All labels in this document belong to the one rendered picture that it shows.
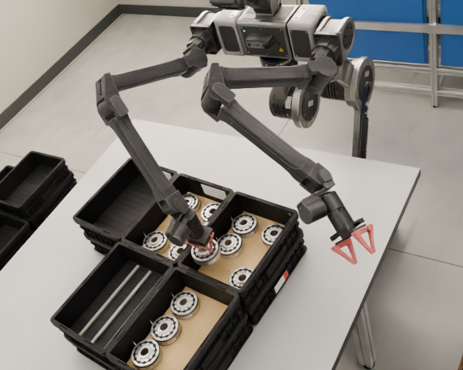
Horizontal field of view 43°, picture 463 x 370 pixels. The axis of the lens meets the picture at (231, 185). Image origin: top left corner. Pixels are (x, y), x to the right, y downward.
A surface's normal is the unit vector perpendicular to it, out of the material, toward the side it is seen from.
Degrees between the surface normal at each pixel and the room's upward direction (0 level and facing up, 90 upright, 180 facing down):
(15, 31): 90
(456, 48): 90
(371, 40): 90
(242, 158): 0
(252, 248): 0
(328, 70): 38
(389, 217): 0
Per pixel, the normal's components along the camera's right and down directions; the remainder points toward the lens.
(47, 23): 0.84, 0.19
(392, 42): -0.47, 0.70
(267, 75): 0.33, -0.37
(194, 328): -0.26, -0.69
